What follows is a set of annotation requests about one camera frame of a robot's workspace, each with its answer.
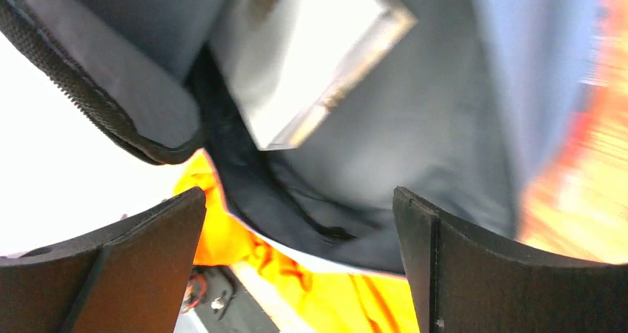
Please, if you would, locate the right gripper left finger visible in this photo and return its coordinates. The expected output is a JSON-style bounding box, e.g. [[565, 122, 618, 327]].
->
[[1, 187, 206, 332]]

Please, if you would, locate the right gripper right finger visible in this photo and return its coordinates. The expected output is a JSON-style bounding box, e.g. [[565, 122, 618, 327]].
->
[[393, 187, 627, 332]]

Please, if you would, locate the blue grey backpack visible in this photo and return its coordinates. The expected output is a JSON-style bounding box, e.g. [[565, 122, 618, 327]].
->
[[1, 0, 601, 275]]

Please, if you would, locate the white book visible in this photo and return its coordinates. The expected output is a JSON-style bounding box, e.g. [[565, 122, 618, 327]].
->
[[209, 0, 418, 151]]

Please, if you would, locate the orange cloth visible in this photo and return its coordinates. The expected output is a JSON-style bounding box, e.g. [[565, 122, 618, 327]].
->
[[173, 151, 419, 332]]

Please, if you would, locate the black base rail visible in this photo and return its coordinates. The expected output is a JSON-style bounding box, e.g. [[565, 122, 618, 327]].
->
[[174, 266, 279, 333]]

